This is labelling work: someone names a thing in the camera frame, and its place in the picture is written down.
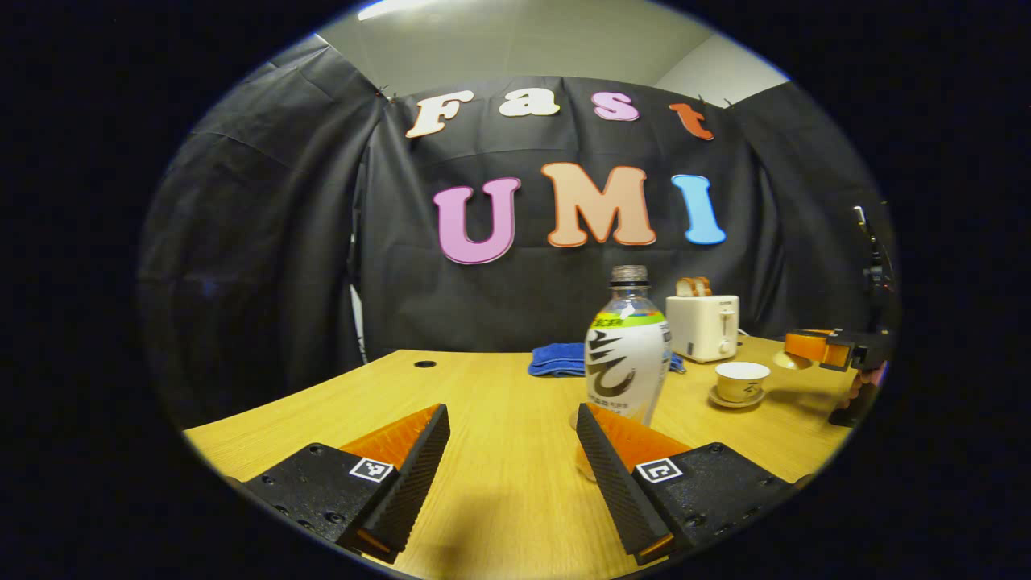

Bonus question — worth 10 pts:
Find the black backdrop cloth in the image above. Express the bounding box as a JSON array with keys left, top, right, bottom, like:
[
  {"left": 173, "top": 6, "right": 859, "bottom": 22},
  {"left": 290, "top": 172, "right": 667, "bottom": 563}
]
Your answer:
[{"left": 137, "top": 36, "right": 899, "bottom": 428}]

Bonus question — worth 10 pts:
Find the white saucer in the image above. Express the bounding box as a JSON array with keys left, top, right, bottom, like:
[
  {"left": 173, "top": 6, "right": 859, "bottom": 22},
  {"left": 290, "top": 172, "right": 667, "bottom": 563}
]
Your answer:
[{"left": 709, "top": 387, "right": 766, "bottom": 410}]

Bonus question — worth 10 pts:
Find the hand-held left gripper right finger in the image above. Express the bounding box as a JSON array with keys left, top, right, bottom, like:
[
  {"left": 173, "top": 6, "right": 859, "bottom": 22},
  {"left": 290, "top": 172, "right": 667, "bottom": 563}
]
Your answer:
[{"left": 575, "top": 403, "right": 810, "bottom": 566}]

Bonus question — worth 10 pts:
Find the white toaster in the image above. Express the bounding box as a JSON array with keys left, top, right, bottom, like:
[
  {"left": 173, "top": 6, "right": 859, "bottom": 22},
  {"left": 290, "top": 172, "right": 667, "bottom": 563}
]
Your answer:
[{"left": 666, "top": 295, "right": 740, "bottom": 363}]

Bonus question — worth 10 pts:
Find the white porcelain teacup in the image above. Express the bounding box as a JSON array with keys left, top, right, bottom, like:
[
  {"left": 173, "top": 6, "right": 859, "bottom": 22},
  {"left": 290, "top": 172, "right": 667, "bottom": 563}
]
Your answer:
[{"left": 715, "top": 362, "right": 772, "bottom": 403}]

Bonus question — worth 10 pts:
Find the clear plastic water bottle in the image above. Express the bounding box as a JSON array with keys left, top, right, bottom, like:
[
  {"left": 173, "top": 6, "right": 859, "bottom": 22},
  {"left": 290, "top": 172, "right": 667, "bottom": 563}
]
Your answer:
[{"left": 573, "top": 265, "right": 673, "bottom": 483}]

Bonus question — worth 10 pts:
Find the blue towel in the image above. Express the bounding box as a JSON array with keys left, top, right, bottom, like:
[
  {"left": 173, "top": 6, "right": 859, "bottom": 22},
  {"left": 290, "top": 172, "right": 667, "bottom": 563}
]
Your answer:
[{"left": 528, "top": 342, "right": 687, "bottom": 378}]

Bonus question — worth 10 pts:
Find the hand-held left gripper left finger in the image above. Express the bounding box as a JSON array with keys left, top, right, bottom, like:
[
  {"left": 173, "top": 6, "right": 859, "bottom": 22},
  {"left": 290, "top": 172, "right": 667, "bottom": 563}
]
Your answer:
[{"left": 226, "top": 403, "right": 452, "bottom": 565}]

